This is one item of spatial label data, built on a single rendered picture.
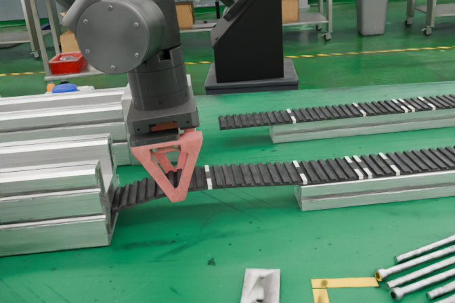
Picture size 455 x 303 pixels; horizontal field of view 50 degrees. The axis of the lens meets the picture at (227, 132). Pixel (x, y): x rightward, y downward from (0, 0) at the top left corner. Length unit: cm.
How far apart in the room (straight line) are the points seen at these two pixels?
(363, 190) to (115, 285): 27
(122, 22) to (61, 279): 24
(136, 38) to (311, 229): 26
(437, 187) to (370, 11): 499
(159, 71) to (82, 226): 17
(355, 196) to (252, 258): 14
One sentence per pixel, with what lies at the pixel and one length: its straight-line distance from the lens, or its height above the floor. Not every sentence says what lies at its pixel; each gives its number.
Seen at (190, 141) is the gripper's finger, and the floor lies 88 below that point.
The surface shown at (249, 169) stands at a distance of 54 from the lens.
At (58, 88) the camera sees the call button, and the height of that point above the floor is 85.
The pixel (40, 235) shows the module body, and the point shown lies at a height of 80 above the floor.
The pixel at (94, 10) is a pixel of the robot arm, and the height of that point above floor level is 101.
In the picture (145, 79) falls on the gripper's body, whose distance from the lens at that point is 46.
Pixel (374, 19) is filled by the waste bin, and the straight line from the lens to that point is 555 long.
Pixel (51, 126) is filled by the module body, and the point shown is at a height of 84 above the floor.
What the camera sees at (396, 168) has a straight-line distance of 55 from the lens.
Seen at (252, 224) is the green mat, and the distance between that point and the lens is 51.
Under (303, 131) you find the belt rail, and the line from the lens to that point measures 70.
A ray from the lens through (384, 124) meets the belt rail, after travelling 74.
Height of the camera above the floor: 105
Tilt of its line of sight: 21 degrees down
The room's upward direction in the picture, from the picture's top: 5 degrees counter-clockwise
